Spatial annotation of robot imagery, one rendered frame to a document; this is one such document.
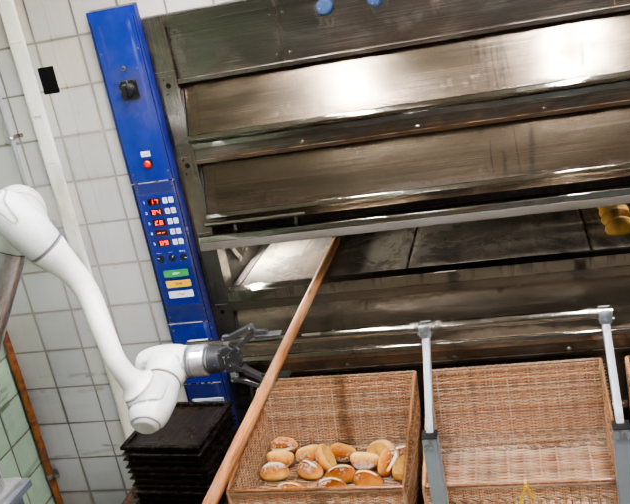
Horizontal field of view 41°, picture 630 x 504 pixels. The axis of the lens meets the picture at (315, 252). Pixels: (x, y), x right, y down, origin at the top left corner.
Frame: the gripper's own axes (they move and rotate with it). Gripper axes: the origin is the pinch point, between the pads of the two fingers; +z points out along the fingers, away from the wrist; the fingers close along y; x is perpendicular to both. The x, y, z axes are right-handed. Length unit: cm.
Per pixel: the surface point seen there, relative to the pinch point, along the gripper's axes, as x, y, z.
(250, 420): 34.0, -0.3, 1.2
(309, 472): -29, 57, -9
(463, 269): -54, 2, 47
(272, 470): -29, 56, -21
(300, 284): -55, 2, -7
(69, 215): -52, -32, -81
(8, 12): -52, -100, -81
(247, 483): -20, 55, -27
